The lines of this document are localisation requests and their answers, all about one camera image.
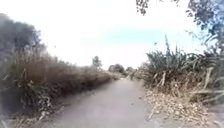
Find grey asphalt path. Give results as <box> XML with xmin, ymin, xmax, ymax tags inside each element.
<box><xmin>39</xmin><ymin>78</ymin><xmax>174</xmax><ymax>128</ymax></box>

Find dry tall grass bank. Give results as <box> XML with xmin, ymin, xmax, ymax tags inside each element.
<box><xmin>0</xmin><ymin>46</ymin><xmax>116</xmax><ymax>118</ymax></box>

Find dark green trees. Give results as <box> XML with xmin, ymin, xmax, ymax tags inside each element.
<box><xmin>0</xmin><ymin>13</ymin><xmax>46</xmax><ymax>61</ymax></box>

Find green flax bushes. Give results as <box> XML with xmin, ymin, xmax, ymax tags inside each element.
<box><xmin>139</xmin><ymin>34</ymin><xmax>224</xmax><ymax>101</ymax></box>

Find distant trees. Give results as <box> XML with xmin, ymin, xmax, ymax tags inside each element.
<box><xmin>91</xmin><ymin>55</ymin><xmax>136</xmax><ymax>76</ymax></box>

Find dry litter verge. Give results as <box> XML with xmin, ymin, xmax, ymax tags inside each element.
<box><xmin>141</xmin><ymin>84</ymin><xmax>224</xmax><ymax>128</ymax></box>

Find dry leaf verge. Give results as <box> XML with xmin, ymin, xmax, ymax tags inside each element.
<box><xmin>0</xmin><ymin>89</ymin><xmax>101</xmax><ymax>128</ymax></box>

